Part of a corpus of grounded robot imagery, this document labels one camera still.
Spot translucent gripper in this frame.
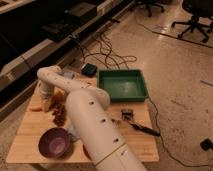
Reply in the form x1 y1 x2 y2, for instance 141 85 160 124
41 90 64 112

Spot orange pepper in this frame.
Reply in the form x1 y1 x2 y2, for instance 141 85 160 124
30 107 42 112

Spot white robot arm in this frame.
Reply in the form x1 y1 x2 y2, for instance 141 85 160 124
37 65 147 171

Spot brown grape bunch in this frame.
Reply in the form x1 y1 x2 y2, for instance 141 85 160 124
53 103 66 127

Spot blue crumpled cloth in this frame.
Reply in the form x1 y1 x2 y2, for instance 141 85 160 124
68 130 80 142

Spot black power box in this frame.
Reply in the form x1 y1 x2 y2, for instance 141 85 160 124
81 63 97 77

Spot purple bowl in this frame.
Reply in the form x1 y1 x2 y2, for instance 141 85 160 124
38 127 70 158

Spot green plastic tray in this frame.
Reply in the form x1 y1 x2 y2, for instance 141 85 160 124
97 69 149 102

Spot wooden folding table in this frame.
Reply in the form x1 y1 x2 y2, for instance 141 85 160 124
6 86 159 164

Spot office chair left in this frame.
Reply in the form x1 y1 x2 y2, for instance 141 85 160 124
130 0 165 17

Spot office chair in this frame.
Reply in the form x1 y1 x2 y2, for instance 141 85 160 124
171 0 213 43
130 0 165 17

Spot black floor adapter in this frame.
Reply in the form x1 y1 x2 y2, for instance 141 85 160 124
200 139 213 151

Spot office chair right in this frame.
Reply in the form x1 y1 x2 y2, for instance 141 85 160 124
171 0 213 43

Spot black floor cables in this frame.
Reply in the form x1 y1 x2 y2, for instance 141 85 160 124
69 31 138 71

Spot black handled brush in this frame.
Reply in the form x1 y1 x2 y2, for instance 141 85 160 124
121 109 161 137

